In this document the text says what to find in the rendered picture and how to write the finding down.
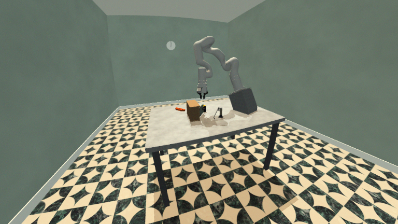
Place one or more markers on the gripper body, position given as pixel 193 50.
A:
pixel 203 86

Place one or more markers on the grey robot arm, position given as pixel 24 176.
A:
pixel 205 46

